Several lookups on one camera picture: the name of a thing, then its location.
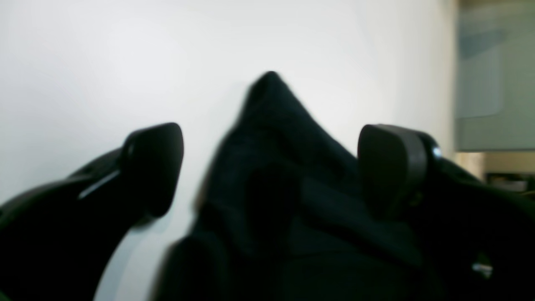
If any black T-shirt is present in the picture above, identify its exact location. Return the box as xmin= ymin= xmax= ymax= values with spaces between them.
xmin=153 ymin=71 xmax=446 ymax=301

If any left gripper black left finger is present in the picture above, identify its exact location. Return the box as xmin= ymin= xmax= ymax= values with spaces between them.
xmin=0 ymin=122 xmax=184 ymax=301

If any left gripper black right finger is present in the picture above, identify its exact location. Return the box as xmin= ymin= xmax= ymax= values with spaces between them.
xmin=357 ymin=124 xmax=535 ymax=301

